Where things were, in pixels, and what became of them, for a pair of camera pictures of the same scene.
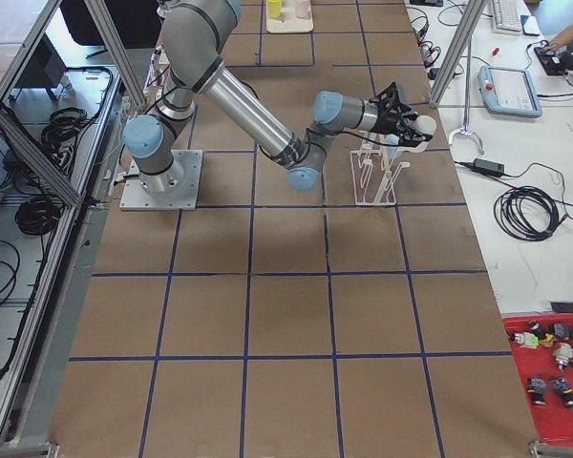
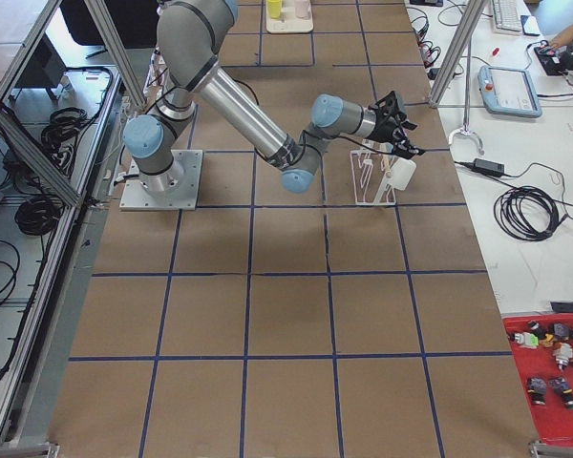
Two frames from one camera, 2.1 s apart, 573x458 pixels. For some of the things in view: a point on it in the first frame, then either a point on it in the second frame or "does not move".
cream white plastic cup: [424, 124] -> [402, 174]
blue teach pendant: [508, 91] does not move
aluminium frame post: [474, 10] does not move
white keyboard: [506, 16] does not move
